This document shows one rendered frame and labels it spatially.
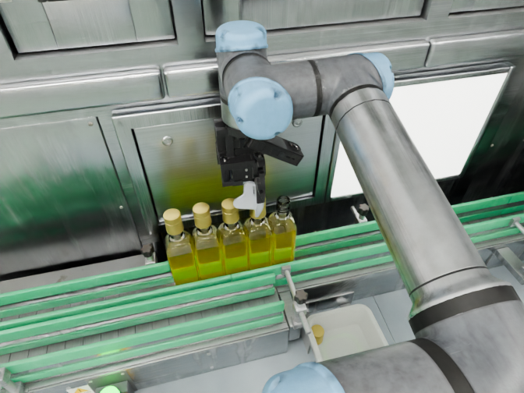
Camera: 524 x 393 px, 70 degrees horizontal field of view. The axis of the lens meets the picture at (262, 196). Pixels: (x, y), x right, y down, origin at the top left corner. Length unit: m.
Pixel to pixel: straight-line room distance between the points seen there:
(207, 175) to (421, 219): 0.58
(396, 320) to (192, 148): 0.71
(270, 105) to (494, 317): 0.31
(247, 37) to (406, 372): 0.44
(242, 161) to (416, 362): 0.45
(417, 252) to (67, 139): 0.69
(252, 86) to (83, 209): 0.62
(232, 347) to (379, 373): 0.64
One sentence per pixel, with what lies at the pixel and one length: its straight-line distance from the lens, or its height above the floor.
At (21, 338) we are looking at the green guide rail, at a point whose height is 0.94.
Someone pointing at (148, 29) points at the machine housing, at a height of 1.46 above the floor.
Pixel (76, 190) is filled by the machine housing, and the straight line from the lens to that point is 0.95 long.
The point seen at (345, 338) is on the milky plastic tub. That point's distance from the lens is 1.05.
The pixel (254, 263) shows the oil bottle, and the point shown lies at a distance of 0.89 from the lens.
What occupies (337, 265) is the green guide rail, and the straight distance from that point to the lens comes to 0.99.
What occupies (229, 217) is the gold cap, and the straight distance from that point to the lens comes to 0.77.
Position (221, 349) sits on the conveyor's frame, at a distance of 0.93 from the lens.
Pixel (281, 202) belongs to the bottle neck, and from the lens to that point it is 0.82.
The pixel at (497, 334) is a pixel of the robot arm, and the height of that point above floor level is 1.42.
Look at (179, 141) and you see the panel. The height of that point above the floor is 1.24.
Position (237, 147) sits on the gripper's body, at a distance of 0.67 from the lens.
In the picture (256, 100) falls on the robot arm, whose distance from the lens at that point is 0.46.
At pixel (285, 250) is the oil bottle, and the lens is 0.89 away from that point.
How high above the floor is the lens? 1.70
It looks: 44 degrees down
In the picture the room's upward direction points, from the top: straight up
